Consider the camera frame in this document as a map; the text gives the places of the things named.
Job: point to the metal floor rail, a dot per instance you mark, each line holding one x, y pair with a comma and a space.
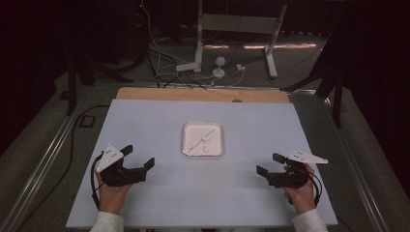
42, 167
361, 180

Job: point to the white plug adapter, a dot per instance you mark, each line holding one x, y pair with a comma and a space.
240, 67

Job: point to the white round device on base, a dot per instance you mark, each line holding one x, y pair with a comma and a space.
219, 61

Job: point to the white power strip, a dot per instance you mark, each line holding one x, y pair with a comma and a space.
187, 67

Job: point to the person's left hand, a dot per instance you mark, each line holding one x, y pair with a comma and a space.
111, 196

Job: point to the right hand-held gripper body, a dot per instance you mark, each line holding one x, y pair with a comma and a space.
288, 179

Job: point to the black square floor plate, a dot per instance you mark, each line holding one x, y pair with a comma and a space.
87, 121

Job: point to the white square tray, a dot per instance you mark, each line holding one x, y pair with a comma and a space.
193, 129

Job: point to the white food piece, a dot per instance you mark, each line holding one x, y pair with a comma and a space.
205, 149
205, 139

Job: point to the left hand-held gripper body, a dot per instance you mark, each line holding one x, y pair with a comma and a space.
119, 175

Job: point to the white table mat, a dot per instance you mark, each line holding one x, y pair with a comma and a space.
193, 193

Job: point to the black stand legs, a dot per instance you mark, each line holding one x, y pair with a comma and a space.
71, 96
336, 106

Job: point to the dark round table grommet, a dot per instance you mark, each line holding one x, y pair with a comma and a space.
237, 100

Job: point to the white metal stand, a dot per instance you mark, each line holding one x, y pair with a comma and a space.
238, 24

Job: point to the person's right hand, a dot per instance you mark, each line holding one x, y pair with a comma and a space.
301, 199

